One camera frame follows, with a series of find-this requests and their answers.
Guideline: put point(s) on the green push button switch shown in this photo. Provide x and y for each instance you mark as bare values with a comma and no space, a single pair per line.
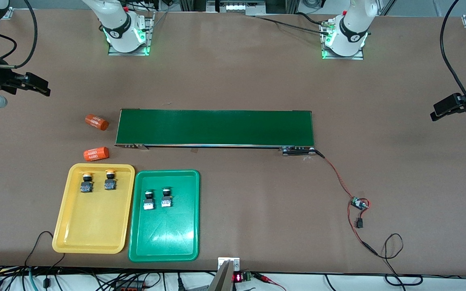
149,201
166,199

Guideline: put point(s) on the small black circuit board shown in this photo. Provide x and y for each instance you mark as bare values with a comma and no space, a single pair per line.
359,203

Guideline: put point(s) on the green plastic tray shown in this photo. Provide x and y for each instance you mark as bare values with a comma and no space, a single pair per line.
164,230

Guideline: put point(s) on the black orange power strip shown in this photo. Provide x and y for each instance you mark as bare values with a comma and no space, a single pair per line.
130,286

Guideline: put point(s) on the red clip lead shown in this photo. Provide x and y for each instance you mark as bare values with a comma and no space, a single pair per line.
263,277

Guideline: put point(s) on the orange printed cylinder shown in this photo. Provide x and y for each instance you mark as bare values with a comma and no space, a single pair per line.
96,154
96,121

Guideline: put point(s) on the white lit device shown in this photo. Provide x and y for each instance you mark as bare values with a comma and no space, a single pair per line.
235,7

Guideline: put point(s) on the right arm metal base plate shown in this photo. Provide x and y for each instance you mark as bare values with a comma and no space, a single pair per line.
150,32

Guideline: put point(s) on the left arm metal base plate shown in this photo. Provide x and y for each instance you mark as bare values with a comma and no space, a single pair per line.
342,57

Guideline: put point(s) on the yellow push button switch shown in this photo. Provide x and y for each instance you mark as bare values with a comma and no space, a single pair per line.
86,186
110,184

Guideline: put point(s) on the yellow plastic tray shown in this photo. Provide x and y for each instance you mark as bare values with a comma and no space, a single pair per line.
91,222

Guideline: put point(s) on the small red LED module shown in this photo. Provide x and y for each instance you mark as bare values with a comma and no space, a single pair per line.
239,277

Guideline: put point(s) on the grey camera stand pole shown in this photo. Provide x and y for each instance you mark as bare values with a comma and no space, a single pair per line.
225,279

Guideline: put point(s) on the green belt conveyor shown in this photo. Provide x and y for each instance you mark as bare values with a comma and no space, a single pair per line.
217,127

